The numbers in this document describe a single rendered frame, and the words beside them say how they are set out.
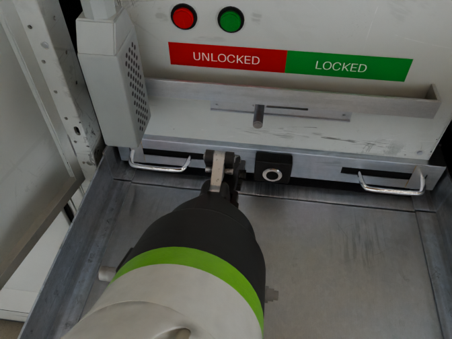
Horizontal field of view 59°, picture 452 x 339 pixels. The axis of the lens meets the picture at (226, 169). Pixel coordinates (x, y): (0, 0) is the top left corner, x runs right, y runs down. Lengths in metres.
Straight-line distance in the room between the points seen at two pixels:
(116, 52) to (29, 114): 0.23
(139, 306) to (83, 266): 0.47
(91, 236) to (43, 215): 0.10
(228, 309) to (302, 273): 0.43
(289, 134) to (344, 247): 0.20
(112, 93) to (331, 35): 0.28
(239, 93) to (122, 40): 0.17
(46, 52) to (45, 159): 0.19
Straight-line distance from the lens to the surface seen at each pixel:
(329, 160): 0.67
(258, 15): 0.53
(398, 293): 0.64
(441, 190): 0.73
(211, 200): 0.30
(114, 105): 0.51
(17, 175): 0.67
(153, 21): 0.56
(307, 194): 0.70
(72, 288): 0.63
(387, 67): 0.58
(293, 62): 0.56
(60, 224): 0.89
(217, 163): 0.33
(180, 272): 0.20
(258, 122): 0.56
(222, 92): 0.55
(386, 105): 0.56
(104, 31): 0.47
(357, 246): 0.66
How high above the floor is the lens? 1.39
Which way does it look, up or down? 48 degrees down
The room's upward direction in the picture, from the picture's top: straight up
